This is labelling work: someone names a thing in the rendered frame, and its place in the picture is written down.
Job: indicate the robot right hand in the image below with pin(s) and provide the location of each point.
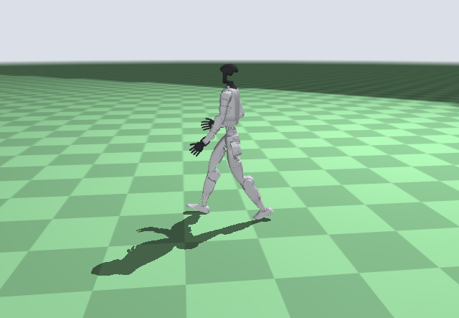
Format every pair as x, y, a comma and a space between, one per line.
209, 123

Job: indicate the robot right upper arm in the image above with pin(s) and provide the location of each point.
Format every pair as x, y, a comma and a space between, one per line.
241, 111

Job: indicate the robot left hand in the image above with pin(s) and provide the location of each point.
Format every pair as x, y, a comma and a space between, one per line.
198, 147

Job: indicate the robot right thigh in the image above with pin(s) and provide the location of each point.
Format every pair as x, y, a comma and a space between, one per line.
216, 157

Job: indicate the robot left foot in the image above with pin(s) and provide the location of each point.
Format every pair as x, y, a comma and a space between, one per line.
260, 215

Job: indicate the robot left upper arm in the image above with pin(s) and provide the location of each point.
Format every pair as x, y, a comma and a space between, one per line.
225, 98

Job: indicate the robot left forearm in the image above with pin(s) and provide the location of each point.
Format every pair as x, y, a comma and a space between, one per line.
213, 130

